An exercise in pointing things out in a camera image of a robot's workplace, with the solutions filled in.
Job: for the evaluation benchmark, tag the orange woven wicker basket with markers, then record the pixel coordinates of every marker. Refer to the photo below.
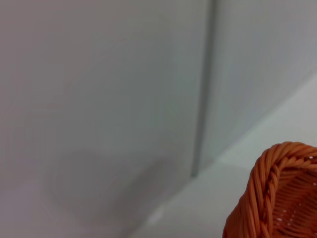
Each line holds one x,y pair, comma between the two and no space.
277,198

